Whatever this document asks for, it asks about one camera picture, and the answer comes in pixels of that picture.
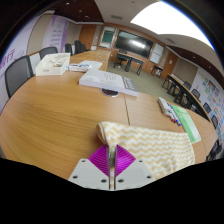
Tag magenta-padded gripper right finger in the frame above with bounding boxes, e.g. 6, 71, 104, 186
114, 144, 157, 191

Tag purple white wall banner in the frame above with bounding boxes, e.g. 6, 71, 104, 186
42, 14, 70, 53

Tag open white cardboard box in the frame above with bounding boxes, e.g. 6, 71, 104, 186
34, 52, 71, 77

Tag thick white book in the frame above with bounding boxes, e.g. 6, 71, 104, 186
78, 68, 140, 98

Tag brown wooden door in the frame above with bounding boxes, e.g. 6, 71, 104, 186
78, 23, 98, 51
163, 49, 180, 81

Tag row of black chairs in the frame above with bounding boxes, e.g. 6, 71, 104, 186
181, 79, 224, 162
64, 39, 90, 56

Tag green booklet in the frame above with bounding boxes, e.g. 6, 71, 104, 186
171, 104, 202, 145

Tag black mesh office chair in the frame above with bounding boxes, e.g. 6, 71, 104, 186
3, 54, 34, 100
38, 46, 59, 61

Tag black desk chair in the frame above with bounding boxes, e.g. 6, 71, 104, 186
113, 49, 129, 69

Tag red marker pen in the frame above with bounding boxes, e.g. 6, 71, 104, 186
165, 105, 177, 123

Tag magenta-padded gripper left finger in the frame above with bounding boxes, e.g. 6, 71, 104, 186
68, 144, 111, 191

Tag small side table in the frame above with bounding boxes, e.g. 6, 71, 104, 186
150, 64, 165, 80

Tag dark wooden desk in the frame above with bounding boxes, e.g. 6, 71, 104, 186
114, 53, 145, 73

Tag blue marker pen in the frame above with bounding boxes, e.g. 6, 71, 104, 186
170, 105, 183, 127
168, 104, 180, 125

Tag white wall whiteboard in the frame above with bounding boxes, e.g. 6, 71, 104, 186
149, 43, 165, 65

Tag round table cable grommet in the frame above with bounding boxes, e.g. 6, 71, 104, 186
99, 87, 120, 98

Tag large ceiling light panel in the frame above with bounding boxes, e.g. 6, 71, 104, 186
129, 0, 214, 50

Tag loose white papers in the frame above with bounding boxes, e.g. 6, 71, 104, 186
66, 59, 103, 73

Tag yellow white zigzag towel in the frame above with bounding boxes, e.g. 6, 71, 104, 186
95, 120, 196, 183

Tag large black wall screen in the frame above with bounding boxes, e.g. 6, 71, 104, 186
114, 29, 155, 60

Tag green wall board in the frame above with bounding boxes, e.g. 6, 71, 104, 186
99, 26, 116, 48

